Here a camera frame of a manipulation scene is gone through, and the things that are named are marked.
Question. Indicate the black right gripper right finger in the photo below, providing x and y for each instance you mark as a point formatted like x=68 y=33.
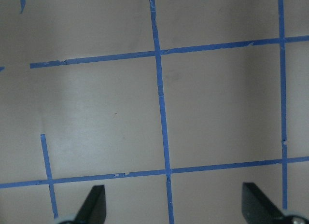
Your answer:
x=257 y=208

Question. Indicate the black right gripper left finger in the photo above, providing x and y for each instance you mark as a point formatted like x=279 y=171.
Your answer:
x=93 y=210

